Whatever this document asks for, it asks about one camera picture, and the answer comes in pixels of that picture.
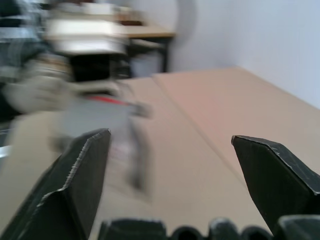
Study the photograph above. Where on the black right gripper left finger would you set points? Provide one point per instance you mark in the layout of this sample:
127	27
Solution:
75	185

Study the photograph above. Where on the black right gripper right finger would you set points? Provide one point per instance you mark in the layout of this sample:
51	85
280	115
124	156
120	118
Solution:
272	172

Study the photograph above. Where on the wooden desk with black legs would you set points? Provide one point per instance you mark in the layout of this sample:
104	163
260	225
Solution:
152	31

